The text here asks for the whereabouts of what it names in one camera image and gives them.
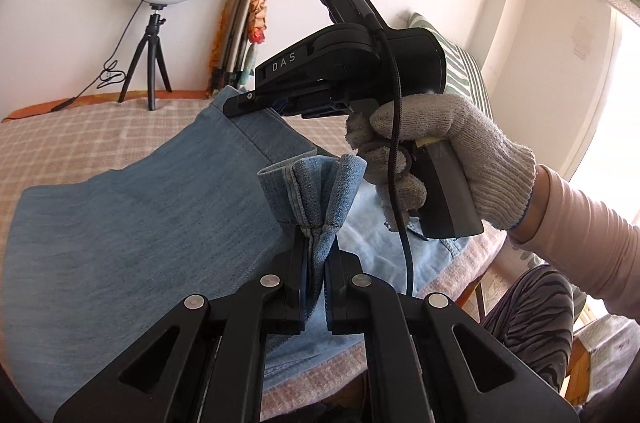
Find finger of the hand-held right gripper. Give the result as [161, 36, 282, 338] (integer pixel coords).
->
[222, 89, 351, 120]

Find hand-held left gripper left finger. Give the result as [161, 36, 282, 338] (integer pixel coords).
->
[52, 228, 313, 423]

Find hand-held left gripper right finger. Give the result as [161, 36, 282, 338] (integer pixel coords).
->
[324, 230, 581, 423]

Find light blue denim pants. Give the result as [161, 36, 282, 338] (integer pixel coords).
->
[0, 85, 473, 409]

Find person's right forearm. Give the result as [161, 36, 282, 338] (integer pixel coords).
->
[507, 163, 640, 316]

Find person's right hand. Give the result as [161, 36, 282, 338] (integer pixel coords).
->
[345, 93, 538, 234]

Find folded silver tripod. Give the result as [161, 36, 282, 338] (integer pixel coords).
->
[207, 0, 261, 91]

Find folded tripod with orange cloth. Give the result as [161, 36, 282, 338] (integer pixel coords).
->
[207, 0, 271, 86]

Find black mini tripod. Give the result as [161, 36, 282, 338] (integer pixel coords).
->
[117, 3, 173, 111]

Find green white patterned pillow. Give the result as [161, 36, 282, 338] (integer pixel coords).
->
[405, 12, 493, 114]

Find checkered beige blanket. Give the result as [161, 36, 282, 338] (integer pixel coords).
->
[0, 95, 508, 421]

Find person's leg in striped trousers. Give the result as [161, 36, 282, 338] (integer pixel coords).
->
[480, 265, 588, 396]

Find orange bed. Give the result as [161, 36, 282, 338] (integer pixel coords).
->
[2, 89, 211, 124]

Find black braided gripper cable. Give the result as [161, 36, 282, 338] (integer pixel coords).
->
[350, 0, 416, 296]

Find black ring light cable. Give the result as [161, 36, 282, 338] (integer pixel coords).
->
[47, 5, 146, 114]

